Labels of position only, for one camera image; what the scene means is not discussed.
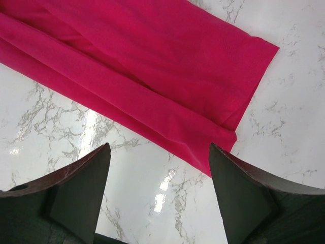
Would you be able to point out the pink red t shirt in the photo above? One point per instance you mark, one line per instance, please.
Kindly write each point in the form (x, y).
(168, 70)

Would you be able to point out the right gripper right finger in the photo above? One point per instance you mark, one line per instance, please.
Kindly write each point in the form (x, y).
(259, 207)

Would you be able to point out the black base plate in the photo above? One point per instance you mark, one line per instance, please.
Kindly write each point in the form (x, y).
(101, 239)

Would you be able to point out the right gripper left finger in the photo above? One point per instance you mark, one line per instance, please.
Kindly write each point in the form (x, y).
(60, 207)

